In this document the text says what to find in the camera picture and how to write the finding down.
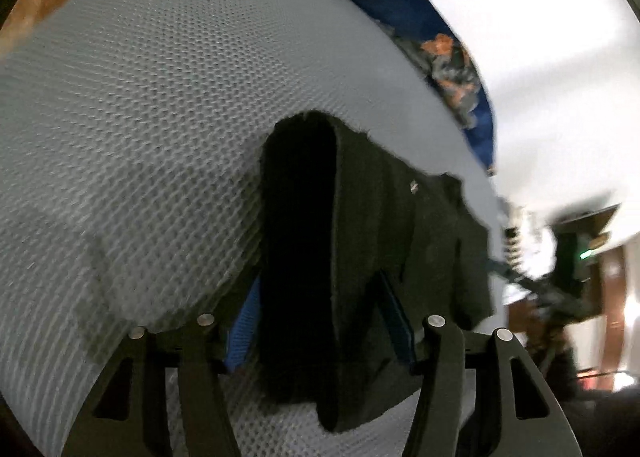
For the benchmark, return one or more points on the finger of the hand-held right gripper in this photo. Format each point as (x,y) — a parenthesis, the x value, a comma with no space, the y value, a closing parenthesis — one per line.
(520,279)

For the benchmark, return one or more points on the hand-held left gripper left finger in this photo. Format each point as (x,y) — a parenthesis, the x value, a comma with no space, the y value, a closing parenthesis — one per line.
(242,332)

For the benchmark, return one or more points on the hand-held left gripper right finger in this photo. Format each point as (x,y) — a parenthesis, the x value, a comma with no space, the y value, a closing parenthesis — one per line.
(400,327)

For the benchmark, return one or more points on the black pants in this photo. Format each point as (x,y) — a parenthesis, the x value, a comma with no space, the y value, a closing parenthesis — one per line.
(360,247)

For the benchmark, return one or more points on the brown wooden furniture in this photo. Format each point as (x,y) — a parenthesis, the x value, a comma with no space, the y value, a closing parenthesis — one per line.
(620,307)

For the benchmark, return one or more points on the grey mesh bed pad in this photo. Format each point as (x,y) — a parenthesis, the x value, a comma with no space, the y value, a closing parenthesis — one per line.
(150,137)

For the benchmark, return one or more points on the blue floral blanket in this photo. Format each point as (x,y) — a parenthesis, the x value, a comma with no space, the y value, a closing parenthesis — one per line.
(400,2)

